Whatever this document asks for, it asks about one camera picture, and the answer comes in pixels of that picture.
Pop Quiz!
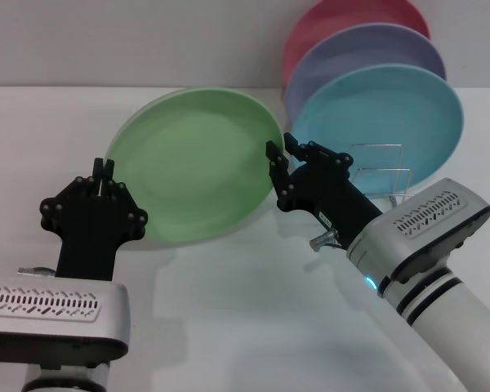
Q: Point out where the purple round plate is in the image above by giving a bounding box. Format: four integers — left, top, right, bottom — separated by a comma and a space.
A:
283, 23, 448, 123

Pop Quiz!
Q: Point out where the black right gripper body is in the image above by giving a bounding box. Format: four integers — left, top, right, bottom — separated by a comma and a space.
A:
289, 163, 383, 250

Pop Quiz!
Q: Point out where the green round plate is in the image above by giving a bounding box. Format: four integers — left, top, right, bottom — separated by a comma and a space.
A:
101, 87, 285, 250

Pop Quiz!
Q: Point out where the left wrist camera housing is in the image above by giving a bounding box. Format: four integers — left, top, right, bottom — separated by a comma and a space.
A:
0, 272, 131, 365

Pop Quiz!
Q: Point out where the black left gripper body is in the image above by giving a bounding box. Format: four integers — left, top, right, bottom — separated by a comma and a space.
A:
54, 195, 130, 283

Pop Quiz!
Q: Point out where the right wrist camera housing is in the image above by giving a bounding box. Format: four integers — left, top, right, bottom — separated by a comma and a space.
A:
345, 176, 490, 285

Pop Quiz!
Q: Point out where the light blue round plate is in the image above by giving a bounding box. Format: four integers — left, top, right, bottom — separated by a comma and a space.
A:
288, 64, 465, 200

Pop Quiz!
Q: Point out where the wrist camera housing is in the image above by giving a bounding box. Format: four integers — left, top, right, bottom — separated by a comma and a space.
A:
0, 272, 131, 365
345, 176, 490, 285

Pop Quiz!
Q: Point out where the red round plate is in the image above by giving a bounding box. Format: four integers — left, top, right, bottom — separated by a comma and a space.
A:
281, 0, 431, 89

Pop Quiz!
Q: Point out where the metal wire plate rack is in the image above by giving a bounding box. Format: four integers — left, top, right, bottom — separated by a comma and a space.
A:
346, 142, 417, 205

